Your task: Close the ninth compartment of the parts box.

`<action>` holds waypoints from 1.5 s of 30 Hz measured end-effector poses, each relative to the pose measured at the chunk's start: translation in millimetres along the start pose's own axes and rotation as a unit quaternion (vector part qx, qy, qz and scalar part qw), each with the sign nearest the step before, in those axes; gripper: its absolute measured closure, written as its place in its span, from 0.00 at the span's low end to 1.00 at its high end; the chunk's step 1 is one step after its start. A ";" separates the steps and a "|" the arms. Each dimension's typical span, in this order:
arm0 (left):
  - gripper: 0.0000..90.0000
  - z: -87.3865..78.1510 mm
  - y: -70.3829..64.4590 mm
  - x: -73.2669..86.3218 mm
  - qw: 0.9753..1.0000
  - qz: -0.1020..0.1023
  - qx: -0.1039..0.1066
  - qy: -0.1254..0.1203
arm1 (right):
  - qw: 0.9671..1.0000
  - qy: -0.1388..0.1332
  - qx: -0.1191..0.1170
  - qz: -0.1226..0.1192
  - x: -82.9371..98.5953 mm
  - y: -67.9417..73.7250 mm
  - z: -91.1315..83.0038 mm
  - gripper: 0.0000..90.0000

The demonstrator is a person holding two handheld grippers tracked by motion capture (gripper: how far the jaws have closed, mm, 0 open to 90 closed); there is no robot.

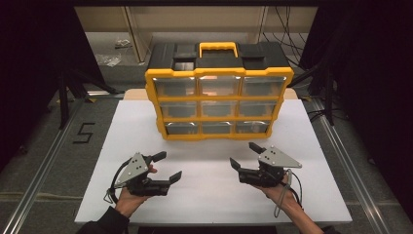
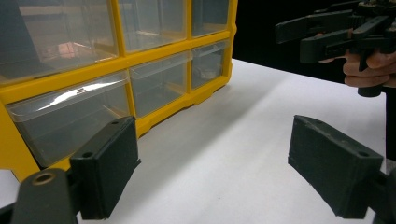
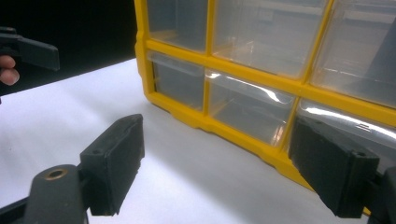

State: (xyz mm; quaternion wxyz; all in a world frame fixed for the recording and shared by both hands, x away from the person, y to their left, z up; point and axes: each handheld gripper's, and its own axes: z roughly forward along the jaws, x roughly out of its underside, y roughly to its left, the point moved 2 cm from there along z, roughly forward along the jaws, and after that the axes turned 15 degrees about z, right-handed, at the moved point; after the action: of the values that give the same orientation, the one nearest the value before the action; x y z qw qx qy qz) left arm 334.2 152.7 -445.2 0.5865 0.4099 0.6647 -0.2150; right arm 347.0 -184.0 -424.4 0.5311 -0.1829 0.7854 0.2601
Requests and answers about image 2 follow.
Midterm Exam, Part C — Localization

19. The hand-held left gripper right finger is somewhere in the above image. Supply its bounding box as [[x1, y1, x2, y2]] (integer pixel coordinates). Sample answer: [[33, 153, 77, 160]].
[[288, 114, 385, 219]]

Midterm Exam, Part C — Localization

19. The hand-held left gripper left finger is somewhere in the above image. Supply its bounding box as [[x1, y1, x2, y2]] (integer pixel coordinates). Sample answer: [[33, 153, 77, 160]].
[[68, 115, 142, 220]]

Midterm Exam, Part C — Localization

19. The yellow black organizer cabinet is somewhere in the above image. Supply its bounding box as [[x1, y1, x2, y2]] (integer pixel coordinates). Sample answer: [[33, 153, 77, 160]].
[[0, 0, 239, 183]]

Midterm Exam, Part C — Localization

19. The clear plastic drawer bin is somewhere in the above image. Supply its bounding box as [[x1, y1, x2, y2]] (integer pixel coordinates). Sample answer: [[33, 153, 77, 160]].
[[190, 39, 232, 91]]

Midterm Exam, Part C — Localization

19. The black curtain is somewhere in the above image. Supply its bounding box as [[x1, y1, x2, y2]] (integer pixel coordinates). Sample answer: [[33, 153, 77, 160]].
[[233, 0, 396, 85]]

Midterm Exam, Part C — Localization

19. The grid of clear drawers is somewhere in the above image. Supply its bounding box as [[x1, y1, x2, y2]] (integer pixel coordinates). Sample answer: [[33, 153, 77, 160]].
[[0, 0, 230, 169]]

